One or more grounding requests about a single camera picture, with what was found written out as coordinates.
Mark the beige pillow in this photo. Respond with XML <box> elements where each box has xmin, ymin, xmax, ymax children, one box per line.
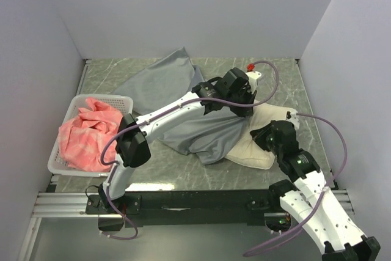
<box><xmin>224</xmin><ymin>101</ymin><xmax>299</xmax><ymax>171</ymax></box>

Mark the grey pillowcase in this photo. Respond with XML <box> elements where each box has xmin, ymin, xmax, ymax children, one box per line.
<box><xmin>113</xmin><ymin>48</ymin><xmax>248</xmax><ymax>164</ymax></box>

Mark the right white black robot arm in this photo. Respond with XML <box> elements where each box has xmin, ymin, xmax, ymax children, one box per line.
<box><xmin>250</xmin><ymin>120</ymin><xmax>381</xmax><ymax>260</ymax></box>

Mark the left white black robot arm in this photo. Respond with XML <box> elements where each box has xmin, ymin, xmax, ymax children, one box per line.
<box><xmin>98</xmin><ymin>67</ymin><xmax>262</xmax><ymax>213</ymax></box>

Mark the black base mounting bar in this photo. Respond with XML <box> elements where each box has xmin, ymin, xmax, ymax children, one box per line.
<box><xmin>86</xmin><ymin>180</ymin><xmax>294</xmax><ymax>233</ymax></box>

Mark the pink crumpled cloth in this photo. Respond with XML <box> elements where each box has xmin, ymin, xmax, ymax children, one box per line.
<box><xmin>57</xmin><ymin>97</ymin><xmax>123</xmax><ymax>172</ymax></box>

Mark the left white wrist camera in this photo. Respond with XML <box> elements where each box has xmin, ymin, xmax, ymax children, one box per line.
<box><xmin>246</xmin><ymin>63</ymin><xmax>263</xmax><ymax>91</ymax></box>

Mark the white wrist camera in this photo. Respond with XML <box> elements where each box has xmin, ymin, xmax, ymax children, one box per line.
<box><xmin>246</xmin><ymin>63</ymin><xmax>263</xmax><ymax>91</ymax></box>
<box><xmin>285</xmin><ymin>110</ymin><xmax>300</xmax><ymax>130</ymax></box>

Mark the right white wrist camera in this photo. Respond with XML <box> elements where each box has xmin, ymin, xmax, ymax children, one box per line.
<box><xmin>285</xmin><ymin>110</ymin><xmax>300</xmax><ymax>130</ymax></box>

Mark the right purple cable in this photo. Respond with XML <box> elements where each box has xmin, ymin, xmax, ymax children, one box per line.
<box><xmin>243</xmin><ymin>113</ymin><xmax>349</xmax><ymax>257</ymax></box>

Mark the purple cable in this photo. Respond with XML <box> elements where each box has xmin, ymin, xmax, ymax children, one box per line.
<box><xmin>243</xmin><ymin>113</ymin><xmax>349</xmax><ymax>257</ymax></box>
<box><xmin>100</xmin><ymin>61</ymin><xmax>279</xmax><ymax>240</ymax></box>

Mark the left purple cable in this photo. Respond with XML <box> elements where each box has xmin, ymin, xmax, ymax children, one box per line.
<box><xmin>100</xmin><ymin>61</ymin><xmax>279</xmax><ymax>240</ymax></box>

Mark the aluminium frame rail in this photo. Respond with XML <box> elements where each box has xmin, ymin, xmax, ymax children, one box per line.
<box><xmin>32</xmin><ymin>189</ymin><xmax>355</xmax><ymax>218</ymax></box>

